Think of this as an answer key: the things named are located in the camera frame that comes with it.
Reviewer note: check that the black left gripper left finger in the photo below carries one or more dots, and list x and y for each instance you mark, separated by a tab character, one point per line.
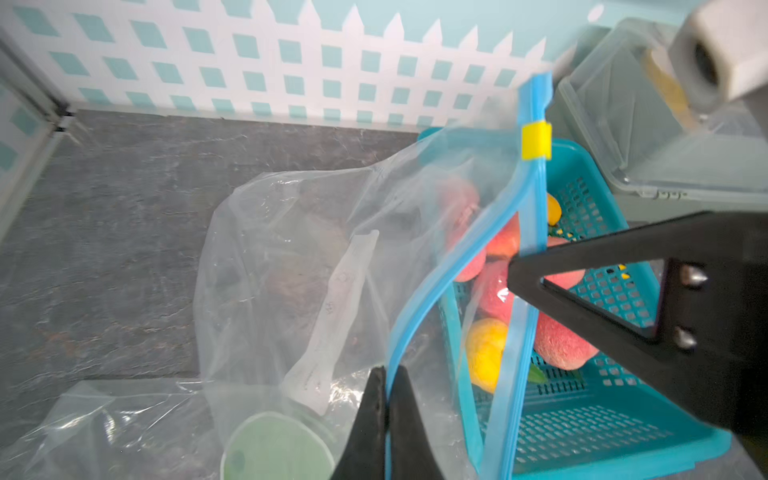
365	453

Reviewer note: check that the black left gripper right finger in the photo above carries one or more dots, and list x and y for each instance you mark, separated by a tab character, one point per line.
411	456

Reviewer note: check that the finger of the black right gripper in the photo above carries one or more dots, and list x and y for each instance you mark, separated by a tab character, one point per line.
707	350

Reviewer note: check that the yellow peach with leaf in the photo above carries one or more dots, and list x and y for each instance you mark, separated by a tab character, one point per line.
485	346

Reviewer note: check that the pink peach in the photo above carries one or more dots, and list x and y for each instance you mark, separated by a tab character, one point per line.
565	280
495	299
459	201
559	346
474	267

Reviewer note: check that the clear blue zipper bag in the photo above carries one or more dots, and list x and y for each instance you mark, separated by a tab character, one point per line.
308	280

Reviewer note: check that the yellow peach at back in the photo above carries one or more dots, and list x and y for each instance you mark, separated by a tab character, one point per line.
554	210

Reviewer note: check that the red orange peach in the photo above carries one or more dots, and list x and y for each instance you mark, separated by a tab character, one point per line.
506	243

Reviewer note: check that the clear bag green cartoon print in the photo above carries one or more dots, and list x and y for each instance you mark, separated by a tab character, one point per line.
152	428

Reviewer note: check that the teal plastic perforated basket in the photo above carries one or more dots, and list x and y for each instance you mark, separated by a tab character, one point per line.
600	421

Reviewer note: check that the clear plastic storage box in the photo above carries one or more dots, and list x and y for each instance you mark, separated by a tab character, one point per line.
659	158

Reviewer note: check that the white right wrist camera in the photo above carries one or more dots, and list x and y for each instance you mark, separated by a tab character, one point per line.
719	54

